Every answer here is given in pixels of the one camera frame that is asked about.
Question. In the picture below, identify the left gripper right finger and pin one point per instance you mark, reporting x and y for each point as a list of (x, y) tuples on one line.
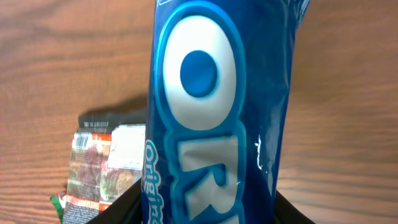
[(286, 213)]

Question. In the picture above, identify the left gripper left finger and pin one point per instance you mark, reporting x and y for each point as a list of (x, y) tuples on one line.
[(125, 210)]

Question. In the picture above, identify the black snack packet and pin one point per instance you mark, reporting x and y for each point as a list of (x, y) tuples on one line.
[(103, 165)]

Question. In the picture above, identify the blue Oreo cookie pack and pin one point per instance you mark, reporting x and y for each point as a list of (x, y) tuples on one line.
[(218, 94)]

